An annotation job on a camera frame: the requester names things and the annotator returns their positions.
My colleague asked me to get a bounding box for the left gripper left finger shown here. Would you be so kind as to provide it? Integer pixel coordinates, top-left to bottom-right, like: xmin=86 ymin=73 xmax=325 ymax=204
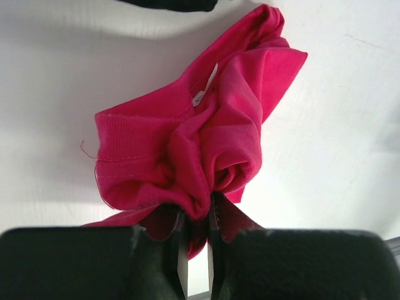
xmin=1 ymin=209 xmax=188 ymax=299

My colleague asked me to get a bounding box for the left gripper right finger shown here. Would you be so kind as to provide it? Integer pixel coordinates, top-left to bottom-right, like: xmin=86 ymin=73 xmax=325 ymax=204
xmin=208 ymin=195 xmax=399 ymax=299

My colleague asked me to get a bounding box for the pink t shirt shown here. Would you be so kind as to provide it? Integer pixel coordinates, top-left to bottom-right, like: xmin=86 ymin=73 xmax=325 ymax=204
xmin=94 ymin=4 xmax=308 ymax=258

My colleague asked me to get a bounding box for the black folded t shirt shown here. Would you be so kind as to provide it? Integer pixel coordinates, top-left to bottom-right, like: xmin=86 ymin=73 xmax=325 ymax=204
xmin=122 ymin=0 xmax=218 ymax=13

